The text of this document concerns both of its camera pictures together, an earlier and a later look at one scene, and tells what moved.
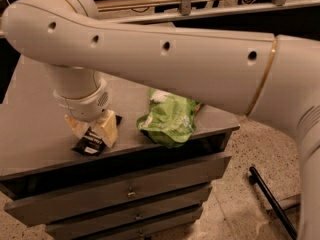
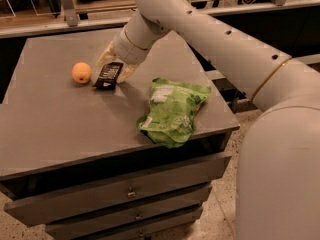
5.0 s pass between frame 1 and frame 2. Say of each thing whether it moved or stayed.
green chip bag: stayed
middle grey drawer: stayed
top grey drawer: stayed
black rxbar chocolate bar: moved
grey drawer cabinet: stayed
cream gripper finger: moved
